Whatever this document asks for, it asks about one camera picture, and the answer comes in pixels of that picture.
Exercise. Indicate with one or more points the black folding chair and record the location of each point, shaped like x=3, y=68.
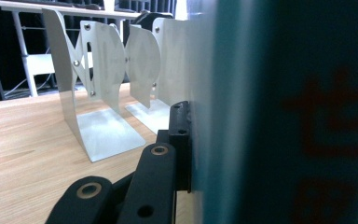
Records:
x=147, y=19

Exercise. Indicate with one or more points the colourful picture book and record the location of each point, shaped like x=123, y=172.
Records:
x=292, y=118

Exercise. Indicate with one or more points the grey metal book rack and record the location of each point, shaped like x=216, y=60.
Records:
x=105, y=133

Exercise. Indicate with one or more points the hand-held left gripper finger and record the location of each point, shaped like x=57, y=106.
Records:
x=181, y=149

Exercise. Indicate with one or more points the white desk frame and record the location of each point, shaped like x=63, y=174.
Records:
x=37, y=63

